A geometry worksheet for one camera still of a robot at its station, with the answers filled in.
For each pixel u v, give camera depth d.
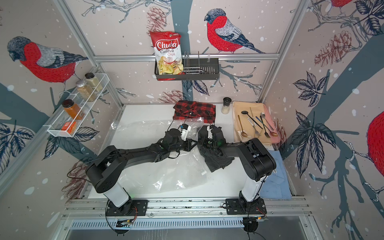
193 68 0.95
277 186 0.79
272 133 1.01
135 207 0.73
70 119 0.72
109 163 0.51
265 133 1.03
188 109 1.15
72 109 0.66
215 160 0.86
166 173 0.83
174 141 0.70
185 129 0.79
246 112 1.14
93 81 0.81
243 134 1.01
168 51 0.81
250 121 1.07
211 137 0.87
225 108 1.13
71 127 0.66
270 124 1.07
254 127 1.04
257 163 0.50
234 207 0.73
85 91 0.75
